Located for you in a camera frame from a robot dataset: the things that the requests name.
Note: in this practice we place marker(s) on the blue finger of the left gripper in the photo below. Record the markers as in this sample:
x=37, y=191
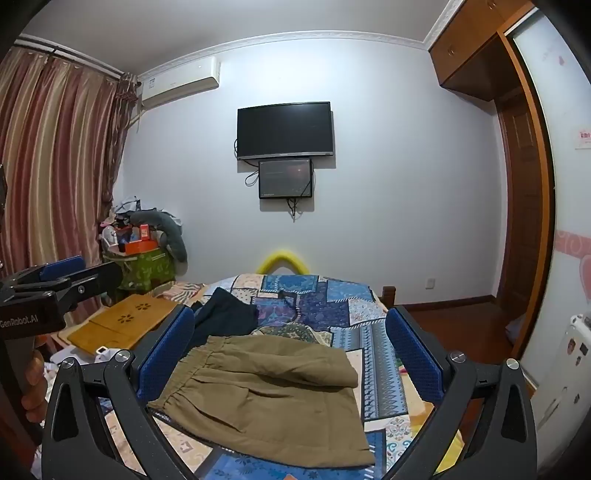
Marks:
x=62, y=268

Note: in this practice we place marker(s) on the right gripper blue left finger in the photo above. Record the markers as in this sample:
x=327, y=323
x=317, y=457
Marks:
x=159, y=351

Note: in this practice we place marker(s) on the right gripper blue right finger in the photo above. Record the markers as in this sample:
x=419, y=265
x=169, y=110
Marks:
x=411, y=345

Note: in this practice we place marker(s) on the olive khaki pants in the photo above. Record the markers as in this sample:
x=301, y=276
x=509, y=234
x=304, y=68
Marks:
x=270, y=397

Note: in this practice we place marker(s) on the person left hand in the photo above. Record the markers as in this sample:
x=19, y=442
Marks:
x=33, y=400

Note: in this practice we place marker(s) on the white small device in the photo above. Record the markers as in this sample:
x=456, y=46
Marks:
x=104, y=354

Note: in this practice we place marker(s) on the dark teal folded garment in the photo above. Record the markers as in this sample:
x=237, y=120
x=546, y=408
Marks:
x=222, y=315

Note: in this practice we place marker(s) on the orange box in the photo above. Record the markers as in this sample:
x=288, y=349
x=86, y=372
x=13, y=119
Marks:
x=145, y=243

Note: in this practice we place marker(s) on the green storage bag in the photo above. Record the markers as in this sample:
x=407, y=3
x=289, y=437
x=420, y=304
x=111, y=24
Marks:
x=143, y=271

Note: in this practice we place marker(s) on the grey plush toy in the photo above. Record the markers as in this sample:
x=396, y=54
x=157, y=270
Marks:
x=171, y=233

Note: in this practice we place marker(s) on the yellow curved foam tube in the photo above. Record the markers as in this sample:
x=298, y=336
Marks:
x=283, y=258

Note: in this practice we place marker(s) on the striped red beige curtain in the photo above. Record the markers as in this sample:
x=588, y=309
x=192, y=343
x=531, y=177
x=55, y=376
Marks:
x=63, y=130

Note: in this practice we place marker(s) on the wooden overhead cabinet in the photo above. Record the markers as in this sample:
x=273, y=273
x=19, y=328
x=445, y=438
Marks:
x=470, y=57

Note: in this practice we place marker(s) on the wooden bed post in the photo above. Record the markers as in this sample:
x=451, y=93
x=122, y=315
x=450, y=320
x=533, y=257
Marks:
x=388, y=296

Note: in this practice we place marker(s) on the small black wall monitor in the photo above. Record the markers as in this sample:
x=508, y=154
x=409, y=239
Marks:
x=286, y=179

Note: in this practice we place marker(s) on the white wall air conditioner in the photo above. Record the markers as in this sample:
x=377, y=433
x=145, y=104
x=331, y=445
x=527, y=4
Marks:
x=181, y=81

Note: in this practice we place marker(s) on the large black wall television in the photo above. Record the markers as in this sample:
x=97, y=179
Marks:
x=285, y=130

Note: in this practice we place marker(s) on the wooden door frame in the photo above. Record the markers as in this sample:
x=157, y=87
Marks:
x=530, y=201

